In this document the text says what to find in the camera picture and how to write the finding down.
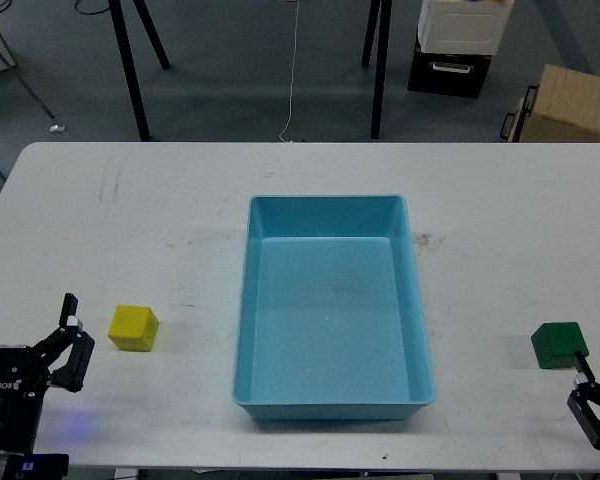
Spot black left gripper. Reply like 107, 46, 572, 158
0, 293, 95, 399

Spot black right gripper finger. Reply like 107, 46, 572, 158
567, 352, 600, 451

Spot green wooden block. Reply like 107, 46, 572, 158
531, 322, 589, 369

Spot yellow wooden block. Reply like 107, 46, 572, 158
107, 305, 159, 352

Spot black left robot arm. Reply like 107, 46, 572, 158
0, 293, 95, 479

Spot cardboard box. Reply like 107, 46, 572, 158
519, 64, 600, 143

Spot black storage box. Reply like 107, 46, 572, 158
407, 42, 492, 99

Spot white storage box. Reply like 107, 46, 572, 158
417, 0, 514, 56

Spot light blue plastic bin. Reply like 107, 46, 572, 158
233, 195, 435, 421

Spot black table leg pair left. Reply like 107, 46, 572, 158
107, 0, 171, 143

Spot black table leg pair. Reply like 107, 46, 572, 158
107, 0, 171, 143
361, 0, 393, 140

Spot black clips on cardboard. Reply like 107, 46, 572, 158
499, 85, 539, 143

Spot black table leg pair right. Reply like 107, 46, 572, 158
361, 0, 393, 140

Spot white hanging cord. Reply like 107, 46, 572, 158
278, 0, 301, 144

